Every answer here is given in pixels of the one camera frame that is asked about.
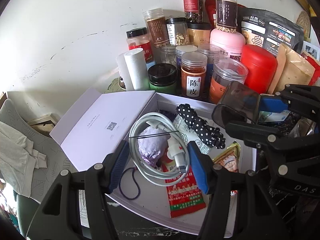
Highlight white charging cable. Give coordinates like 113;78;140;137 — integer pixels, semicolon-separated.
128;112;191;187

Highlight black printed food bag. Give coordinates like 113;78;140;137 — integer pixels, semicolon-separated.
237;7;304;56

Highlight brown powder tall jar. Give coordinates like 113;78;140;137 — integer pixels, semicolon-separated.
143;8;170;48

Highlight white open gift box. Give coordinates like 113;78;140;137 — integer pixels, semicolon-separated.
49;87;258;238

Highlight black polka dot scrunchie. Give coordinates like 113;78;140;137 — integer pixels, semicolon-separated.
176;103;226;149

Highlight brown nut snack packet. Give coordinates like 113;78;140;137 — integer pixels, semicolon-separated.
213;141;241;172

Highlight grey cloth on chair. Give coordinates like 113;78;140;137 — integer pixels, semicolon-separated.
0;122;47;197

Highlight kraft paper pouch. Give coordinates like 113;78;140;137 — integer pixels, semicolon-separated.
267;43;315;94

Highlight clear jar sliced herbs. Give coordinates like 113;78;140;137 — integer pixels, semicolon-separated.
165;17;190;46

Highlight dried peel jar white label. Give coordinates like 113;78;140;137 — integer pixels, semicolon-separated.
181;52;207;99

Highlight red spice jar black lid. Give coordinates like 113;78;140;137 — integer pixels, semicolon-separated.
126;27;153;63

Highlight red foil bag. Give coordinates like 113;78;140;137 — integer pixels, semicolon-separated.
301;50;320;86

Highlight tan jar black lid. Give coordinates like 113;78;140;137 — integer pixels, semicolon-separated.
188;22;212;47

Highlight green jar black lid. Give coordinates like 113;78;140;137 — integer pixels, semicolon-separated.
148;63;177;95

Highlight dark transparent plastic box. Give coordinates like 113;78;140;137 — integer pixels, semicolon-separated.
212;81;261;128

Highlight red snack sachet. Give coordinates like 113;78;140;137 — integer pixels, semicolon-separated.
166;167;206;218

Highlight lavender drawstring pouch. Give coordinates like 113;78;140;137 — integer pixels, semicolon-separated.
137;126;170;170

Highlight green white medicine box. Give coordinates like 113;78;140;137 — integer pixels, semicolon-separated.
258;110;290;124

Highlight orange label clear jar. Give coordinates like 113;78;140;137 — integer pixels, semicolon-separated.
208;58;248;104

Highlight red cylindrical canister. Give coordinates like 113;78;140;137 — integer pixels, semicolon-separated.
240;44;277;94

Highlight green white snack packet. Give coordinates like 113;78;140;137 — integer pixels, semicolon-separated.
173;115;210;154

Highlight grey chair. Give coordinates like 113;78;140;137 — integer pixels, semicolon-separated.
1;99;76;236

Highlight tall jar dark red label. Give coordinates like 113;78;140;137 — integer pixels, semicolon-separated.
183;0;203;23

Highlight pink lidded jar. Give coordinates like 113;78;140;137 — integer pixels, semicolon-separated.
210;28;246;61

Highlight tall jar maroon label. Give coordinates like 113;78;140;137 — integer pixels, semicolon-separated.
216;0;238;33

